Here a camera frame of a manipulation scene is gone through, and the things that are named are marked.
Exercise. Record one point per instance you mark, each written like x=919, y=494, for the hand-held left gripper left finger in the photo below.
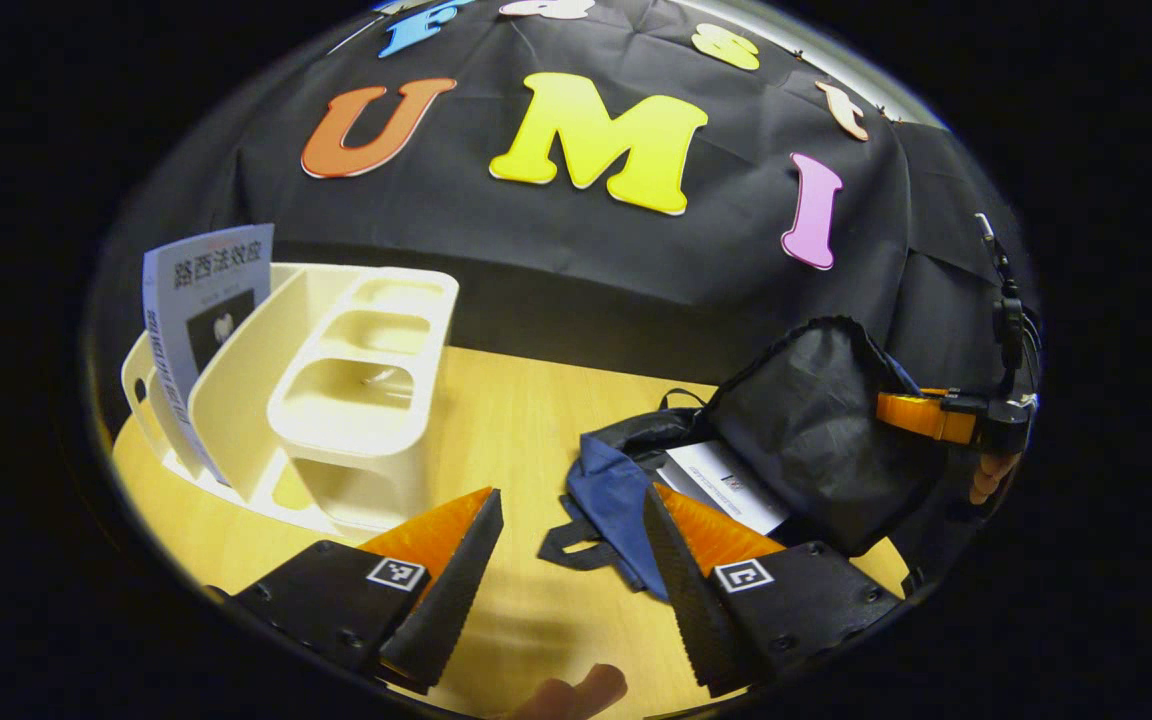
x=446, y=600

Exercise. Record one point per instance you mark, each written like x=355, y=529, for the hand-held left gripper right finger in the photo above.
x=686, y=590

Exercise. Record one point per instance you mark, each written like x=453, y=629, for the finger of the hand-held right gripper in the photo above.
x=921, y=413

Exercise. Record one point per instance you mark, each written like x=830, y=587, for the blue schoolbag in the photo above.
x=816, y=440

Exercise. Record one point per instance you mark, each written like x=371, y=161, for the white cover book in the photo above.
x=726, y=485

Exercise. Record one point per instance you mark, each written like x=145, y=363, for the cream plastic bookshelf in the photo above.
x=356, y=420

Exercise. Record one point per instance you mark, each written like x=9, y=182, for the blue-grey cover book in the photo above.
x=206, y=300

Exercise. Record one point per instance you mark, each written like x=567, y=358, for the black backdrop cloth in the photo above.
x=586, y=270

